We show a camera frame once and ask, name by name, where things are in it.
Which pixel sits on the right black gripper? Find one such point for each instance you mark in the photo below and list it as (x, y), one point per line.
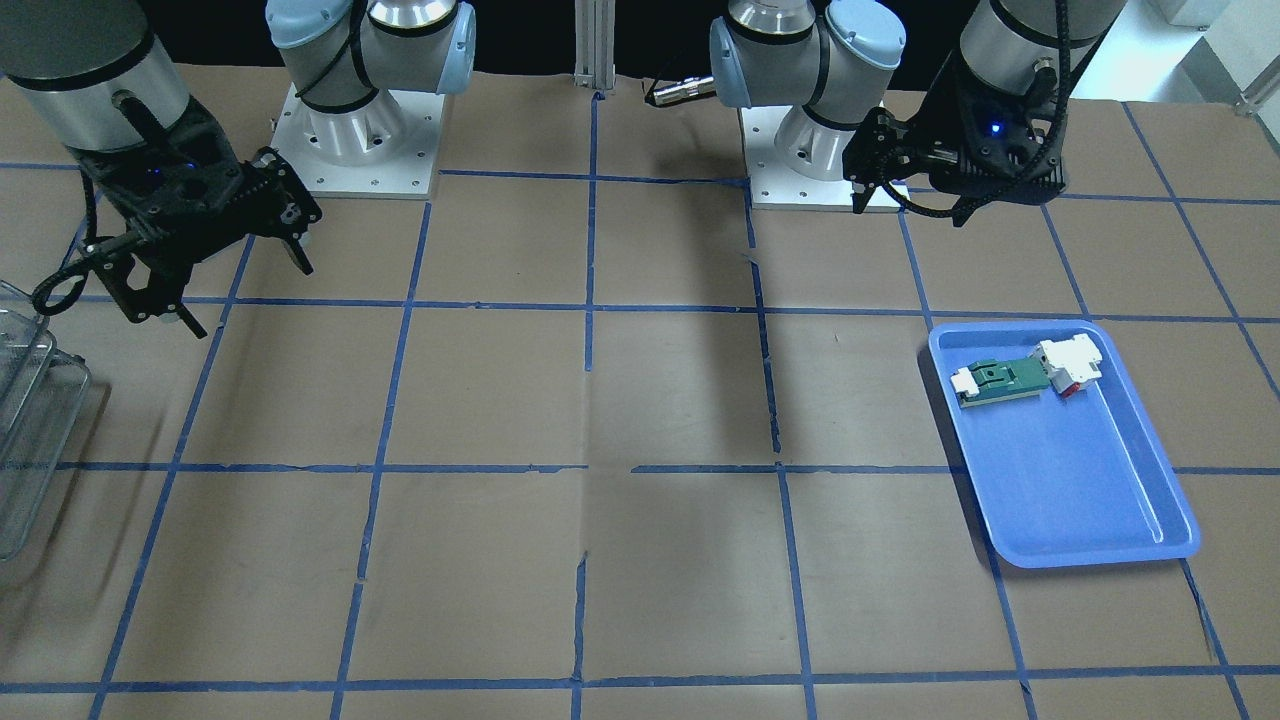
(166, 247)

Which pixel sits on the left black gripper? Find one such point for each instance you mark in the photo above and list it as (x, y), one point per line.
(926, 141)

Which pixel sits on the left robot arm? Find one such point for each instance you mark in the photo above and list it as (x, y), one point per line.
(838, 63)

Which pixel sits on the green terminal block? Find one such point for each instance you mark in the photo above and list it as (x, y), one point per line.
(990, 381)

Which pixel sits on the white circuit breaker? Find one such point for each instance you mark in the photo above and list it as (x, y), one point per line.
(1070, 365)

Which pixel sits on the blue plastic tray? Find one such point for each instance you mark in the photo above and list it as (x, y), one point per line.
(1064, 482)

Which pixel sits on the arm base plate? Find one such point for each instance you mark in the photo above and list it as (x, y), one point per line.
(385, 150)
(770, 170)

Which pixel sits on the aluminium frame post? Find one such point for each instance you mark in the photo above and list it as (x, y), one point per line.
(594, 41)

